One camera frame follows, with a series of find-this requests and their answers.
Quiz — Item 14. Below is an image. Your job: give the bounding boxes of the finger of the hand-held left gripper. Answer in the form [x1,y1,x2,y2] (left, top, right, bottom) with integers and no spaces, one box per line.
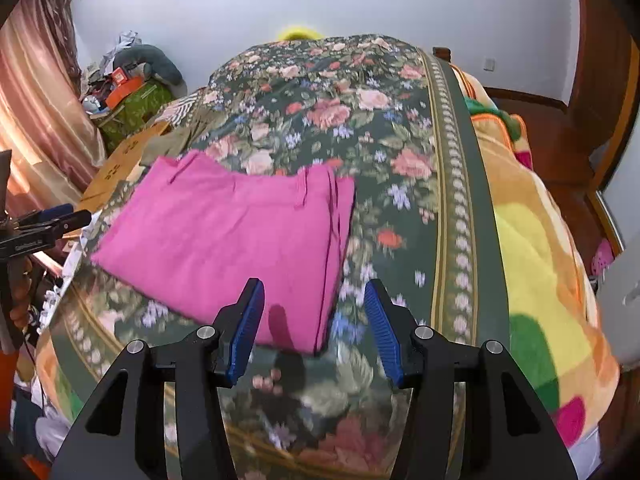
[17,204,76,228]
[47,210,93,235]

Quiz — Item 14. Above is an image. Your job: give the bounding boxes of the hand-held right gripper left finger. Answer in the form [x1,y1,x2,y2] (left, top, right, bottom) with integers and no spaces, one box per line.
[50,277,266,480]

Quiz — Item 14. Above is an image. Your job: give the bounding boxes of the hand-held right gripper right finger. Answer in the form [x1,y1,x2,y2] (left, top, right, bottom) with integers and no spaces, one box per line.
[363,279,581,480]

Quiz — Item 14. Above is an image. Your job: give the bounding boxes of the pink pants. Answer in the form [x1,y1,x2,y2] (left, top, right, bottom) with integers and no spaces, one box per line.
[90,151,357,356]

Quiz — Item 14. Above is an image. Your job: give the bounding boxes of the olive green pants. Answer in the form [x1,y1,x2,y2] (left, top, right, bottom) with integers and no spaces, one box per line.
[140,107,221,166]

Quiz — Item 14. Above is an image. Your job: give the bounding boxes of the wooden lap desk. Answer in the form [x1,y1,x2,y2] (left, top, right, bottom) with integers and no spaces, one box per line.
[77,122,171,211]

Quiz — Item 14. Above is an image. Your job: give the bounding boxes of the pink striped curtain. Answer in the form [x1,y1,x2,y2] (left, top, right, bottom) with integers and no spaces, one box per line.
[0,0,108,211]

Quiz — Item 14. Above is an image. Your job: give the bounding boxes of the green storage box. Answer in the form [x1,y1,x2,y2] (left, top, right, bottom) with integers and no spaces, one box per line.
[97,82,176,156]

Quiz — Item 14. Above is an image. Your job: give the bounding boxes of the orange box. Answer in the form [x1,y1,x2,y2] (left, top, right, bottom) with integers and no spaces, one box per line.
[105,77,151,108]

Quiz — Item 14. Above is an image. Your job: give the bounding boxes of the striped cloth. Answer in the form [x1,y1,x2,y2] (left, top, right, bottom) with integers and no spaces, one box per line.
[160,87,211,123]

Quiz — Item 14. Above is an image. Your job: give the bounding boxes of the colourful fleece blanket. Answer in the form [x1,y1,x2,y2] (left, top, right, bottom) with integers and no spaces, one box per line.
[450,62,621,461]

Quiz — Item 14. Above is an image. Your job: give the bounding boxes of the pile of clothes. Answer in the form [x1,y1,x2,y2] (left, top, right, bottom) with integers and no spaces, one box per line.
[102,30,141,61]

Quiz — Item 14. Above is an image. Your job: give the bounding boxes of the floral blanket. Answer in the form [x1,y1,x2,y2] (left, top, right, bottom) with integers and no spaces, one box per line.
[37,35,516,480]

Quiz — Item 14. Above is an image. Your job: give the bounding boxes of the pink slipper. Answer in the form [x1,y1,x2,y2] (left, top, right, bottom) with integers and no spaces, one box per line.
[590,239,615,276]

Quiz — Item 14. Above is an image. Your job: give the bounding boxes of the white appliance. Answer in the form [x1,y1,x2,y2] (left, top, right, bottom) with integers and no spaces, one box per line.
[595,247,640,366]

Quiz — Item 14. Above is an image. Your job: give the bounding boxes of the wooden door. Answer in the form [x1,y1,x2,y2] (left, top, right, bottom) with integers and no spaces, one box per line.
[567,0,638,126]

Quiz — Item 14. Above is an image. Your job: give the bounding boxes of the yellow foam bed rail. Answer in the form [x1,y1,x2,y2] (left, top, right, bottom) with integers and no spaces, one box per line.
[275,24,326,41]

